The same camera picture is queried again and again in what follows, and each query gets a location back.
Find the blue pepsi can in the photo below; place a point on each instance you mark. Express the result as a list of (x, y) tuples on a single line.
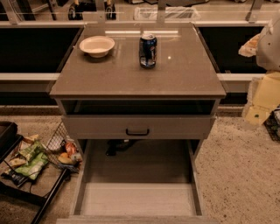
[(148, 50)]

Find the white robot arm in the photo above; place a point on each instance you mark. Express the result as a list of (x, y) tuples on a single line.
[(264, 93)]

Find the grey drawer cabinet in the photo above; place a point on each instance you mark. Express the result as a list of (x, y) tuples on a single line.
[(182, 83)]

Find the grey top drawer front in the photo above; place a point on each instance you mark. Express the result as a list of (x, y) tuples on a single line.
[(160, 126)]

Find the open grey middle drawer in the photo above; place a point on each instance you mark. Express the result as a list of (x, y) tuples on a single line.
[(153, 182)]

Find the orange snack packet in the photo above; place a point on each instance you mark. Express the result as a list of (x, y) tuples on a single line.
[(70, 148)]

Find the white paper bowl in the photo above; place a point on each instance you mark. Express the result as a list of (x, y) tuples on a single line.
[(97, 46)]

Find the clear plastic bin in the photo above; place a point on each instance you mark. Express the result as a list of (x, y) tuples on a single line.
[(171, 13)]

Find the green chip bag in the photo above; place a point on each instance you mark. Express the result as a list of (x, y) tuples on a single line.
[(35, 160)]

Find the dark blue snack bag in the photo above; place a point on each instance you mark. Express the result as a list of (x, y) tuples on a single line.
[(18, 179)]

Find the black wire basket left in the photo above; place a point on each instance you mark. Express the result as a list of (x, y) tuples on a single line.
[(56, 152)]

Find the black wire basket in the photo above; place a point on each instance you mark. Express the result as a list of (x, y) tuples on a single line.
[(56, 152), (272, 124)]

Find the black wire basket right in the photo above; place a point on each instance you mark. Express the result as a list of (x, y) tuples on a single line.
[(272, 124)]

